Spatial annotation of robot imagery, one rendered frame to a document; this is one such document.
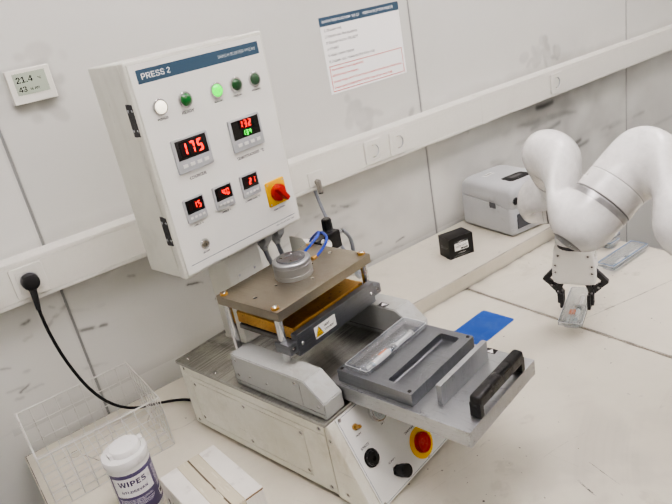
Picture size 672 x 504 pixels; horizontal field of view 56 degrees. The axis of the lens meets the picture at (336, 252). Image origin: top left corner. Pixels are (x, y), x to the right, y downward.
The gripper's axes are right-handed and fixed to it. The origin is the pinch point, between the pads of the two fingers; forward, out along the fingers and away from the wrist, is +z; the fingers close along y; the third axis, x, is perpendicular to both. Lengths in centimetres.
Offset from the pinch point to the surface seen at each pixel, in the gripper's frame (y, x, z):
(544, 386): 2.4, 27.4, 6.8
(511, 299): 18.8, -9.9, 6.7
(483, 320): 23.1, 2.6, 6.6
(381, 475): 23, 67, 2
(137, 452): 65, 84, -7
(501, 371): 1, 60, -19
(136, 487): 65, 87, -1
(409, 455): 21, 60, 3
